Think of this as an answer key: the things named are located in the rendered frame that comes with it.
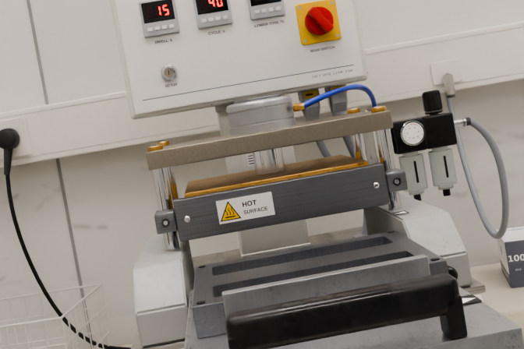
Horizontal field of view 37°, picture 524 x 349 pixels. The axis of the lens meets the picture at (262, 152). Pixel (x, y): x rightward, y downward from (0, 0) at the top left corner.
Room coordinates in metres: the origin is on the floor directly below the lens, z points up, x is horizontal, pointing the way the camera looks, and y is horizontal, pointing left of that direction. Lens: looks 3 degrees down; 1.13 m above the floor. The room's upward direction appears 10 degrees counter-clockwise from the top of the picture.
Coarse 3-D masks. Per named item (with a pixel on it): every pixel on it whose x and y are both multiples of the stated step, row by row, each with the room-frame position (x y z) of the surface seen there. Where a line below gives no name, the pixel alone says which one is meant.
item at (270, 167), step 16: (256, 160) 0.93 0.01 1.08; (272, 160) 0.92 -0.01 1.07; (320, 160) 0.98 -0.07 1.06; (336, 160) 0.93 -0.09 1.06; (352, 160) 0.89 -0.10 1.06; (224, 176) 0.99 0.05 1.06; (240, 176) 0.95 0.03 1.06; (256, 176) 0.91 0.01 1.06; (272, 176) 0.87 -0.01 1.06; (288, 176) 0.85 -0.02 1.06; (192, 192) 0.85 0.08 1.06; (208, 192) 0.85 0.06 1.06
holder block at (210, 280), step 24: (360, 240) 0.74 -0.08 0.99; (384, 240) 0.74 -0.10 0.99; (408, 240) 0.70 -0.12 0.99; (216, 264) 0.75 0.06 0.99; (240, 264) 0.74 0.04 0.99; (264, 264) 0.74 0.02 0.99; (288, 264) 0.69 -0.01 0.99; (312, 264) 0.67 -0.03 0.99; (336, 264) 0.66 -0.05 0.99; (360, 264) 0.66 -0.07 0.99; (432, 264) 0.60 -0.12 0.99; (216, 288) 0.65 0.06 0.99; (216, 312) 0.59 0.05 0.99
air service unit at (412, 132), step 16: (432, 96) 1.07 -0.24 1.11; (432, 112) 1.07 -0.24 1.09; (448, 112) 1.08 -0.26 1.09; (400, 128) 1.06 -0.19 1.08; (416, 128) 1.05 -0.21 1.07; (432, 128) 1.07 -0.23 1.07; (448, 128) 1.07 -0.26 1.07; (400, 144) 1.06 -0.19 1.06; (416, 144) 1.05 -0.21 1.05; (432, 144) 1.06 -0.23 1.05; (448, 144) 1.07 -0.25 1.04; (400, 160) 1.08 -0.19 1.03; (416, 160) 1.07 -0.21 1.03; (432, 160) 1.08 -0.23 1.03; (448, 160) 1.07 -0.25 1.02; (416, 176) 1.07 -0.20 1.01; (432, 176) 1.08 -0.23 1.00; (448, 176) 1.07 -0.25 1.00; (416, 192) 1.07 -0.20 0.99; (448, 192) 1.08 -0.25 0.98
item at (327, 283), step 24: (384, 264) 0.55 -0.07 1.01; (408, 264) 0.56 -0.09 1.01; (240, 288) 0.55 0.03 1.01; (264, 288) 0.55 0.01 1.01; (288, 288) 0.55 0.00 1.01; (312, 288) 0.55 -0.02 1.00; (336, 288) 0.55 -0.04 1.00; (192, 312) 0.67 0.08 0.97; (480, 312) 0.53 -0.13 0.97; (192, 336) 0.60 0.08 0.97; (216, 336) 0.59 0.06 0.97; (336, 336) 0.54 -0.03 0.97; (360, 336) 0.53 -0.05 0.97; (384, 336) 0.52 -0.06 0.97; (408, 336) 0.51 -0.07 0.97; (432, 336) 0.50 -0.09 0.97; (480, 336) 0.49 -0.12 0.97; (504, 336) 0.49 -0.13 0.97
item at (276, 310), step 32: (384, 288) 0.49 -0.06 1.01; (416, 288) 0.49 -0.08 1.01; (448, 288) 0.49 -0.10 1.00; (256, 320) 0.48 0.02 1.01; (288, 320) 0.48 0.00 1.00; (320, 320) 0.48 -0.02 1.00; (352, 320) 0.48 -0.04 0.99; (384, 320) 0.48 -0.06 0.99; (416, 320) 0.49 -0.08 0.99; (448, 320) 0.49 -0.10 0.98
